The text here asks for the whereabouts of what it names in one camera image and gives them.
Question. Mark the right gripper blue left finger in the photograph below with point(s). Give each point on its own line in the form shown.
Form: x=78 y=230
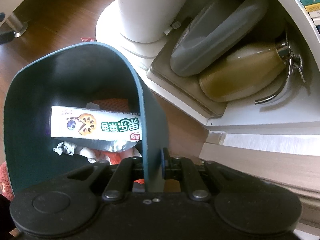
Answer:
x=122 y=180

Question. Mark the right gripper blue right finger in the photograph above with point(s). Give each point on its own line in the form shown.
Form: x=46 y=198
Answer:
x=184 y=171

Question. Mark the white snack package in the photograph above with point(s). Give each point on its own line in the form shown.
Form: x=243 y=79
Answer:
x=96 y=129

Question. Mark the dark green trash bin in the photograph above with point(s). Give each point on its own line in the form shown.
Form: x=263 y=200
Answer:
x=87 y=94

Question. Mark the red plastic bag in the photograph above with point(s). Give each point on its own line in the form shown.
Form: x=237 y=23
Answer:
x=115 y=158

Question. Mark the grey paper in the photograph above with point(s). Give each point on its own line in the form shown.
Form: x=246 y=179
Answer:
x=65 y=148

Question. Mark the beige tray under jug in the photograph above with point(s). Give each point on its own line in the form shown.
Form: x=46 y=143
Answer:
x=187 y=89

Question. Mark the gold thermos kettle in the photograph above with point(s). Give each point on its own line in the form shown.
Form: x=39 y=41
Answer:
x=250 y=69

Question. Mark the small dark red wrapper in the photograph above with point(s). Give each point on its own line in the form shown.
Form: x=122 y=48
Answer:
x=88 y=39

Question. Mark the white cylindrical appliance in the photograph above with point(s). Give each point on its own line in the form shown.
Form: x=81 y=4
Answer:
x=139 y=27

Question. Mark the grey motor oil jug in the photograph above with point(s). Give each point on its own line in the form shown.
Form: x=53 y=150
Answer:
x=218 y=26

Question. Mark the metal bed leg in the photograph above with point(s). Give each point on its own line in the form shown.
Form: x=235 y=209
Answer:
x=16 y=25

